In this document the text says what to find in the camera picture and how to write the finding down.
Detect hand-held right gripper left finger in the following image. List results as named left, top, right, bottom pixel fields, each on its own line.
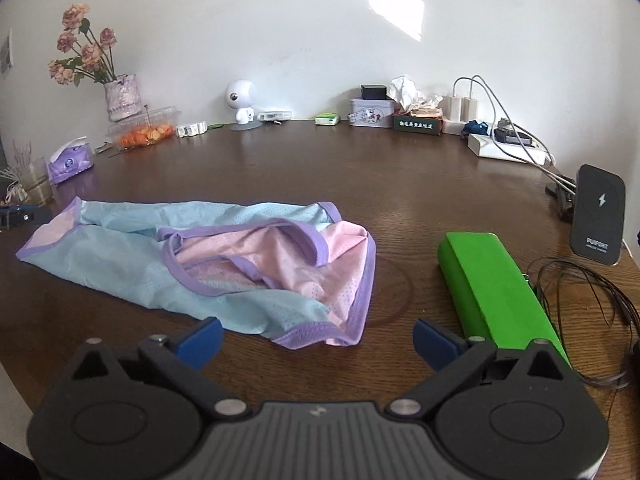
left=67, top=317, right=248, bottom=418

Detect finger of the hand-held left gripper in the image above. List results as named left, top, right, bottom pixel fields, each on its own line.
left=0, top=203, right=52, bottom=232

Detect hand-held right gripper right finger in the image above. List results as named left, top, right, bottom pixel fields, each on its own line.
left=390, top=319, right=571, bottom=418

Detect pink blue purple-trimmed vest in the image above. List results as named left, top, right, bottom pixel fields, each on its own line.
left=15, top=196, right=377, bottom=350

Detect glass cup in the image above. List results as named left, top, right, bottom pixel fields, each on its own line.
left=19, top=156, right=55, bottom=206

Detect purple tissue pack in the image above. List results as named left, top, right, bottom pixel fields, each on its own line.
left=47, top=136, right=95, bottom=185

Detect green rectangular case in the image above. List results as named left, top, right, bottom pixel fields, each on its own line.
left=438, top=232, right=574, bottom=367

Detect clear container of orange fruit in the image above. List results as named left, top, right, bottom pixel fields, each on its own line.
left=107, top=106, right=180, bottom=151

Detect dried pink flowers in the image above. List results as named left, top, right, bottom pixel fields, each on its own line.
left=47, top=3, right=119, bottom=88

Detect dark green tissue box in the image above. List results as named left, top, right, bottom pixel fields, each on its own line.
left=392, top=111, right=445, bottom=137

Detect black power adapter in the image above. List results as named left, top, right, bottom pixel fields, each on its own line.
left=493, top=118, right=539, bottom=149

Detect patterned snack wrapper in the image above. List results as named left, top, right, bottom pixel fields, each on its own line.
left=412, top=95, right=444, bottom=117

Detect printed tin box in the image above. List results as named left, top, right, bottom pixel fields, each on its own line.
left=349, top=97, right=395, bottom=129

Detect white round-headed robot toy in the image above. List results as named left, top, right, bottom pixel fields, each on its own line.
left=224, top=79, right=261, bottom=132

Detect white crumpled tissue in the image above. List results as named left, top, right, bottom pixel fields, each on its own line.
left=390, top=75, right=424, bottom=112

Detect thin black cable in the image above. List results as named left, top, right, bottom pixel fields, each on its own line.
left=522, top=255, right=640, bottom=390

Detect black wireless charger stand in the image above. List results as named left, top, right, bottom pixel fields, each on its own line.
left=545, top=164, right=627, bottom=267

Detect white power strip with cables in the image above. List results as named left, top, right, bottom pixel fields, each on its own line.
left=454, top=75, right=576, bottom=196

